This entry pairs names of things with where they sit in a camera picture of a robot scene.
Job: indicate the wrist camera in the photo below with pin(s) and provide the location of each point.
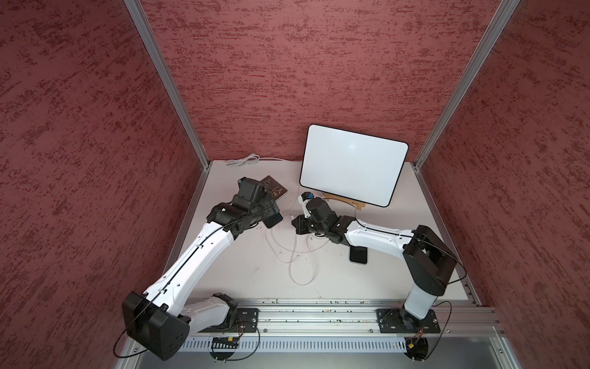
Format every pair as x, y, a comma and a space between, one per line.
317, 209
250, 193

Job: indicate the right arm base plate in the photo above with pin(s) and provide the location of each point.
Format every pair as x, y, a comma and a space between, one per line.
399, 321

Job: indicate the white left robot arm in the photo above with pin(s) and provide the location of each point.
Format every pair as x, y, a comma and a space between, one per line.
153, 318

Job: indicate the aluminium corner post right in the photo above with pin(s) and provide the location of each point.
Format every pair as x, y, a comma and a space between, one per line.
489, 38

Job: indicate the dark paperback book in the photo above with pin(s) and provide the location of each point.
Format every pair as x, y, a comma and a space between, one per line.
276, 188

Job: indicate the aluminium corner post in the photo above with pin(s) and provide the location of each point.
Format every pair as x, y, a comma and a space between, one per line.
489, 38
147, 35

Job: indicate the black smartphone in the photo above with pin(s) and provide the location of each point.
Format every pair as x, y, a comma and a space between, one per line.
358, 255
273, 220

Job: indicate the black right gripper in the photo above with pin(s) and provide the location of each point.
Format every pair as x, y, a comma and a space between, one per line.
300, 225

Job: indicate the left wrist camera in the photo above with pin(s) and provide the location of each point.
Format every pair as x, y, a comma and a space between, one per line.
250, 193

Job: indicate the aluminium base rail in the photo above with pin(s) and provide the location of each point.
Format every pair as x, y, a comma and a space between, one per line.
357, 318

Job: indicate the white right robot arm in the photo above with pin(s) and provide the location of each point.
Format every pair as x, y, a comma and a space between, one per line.
430, 262

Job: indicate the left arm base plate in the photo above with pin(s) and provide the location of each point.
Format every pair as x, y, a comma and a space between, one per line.
245, 321

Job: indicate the perforated cable tray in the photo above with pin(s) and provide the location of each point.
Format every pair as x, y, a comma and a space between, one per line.
278, 344

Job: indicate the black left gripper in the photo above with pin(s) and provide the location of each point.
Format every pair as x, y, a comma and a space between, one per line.
269, 209

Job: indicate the wooden board stand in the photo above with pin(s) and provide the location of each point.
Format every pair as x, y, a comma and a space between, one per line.
355, 204

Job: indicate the white board black frame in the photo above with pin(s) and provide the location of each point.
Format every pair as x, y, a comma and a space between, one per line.
352, 165

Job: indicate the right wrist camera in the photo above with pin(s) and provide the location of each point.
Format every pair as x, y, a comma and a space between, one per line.
317, 209

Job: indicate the aluminium corner post left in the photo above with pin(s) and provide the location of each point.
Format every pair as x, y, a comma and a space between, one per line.
147, 35

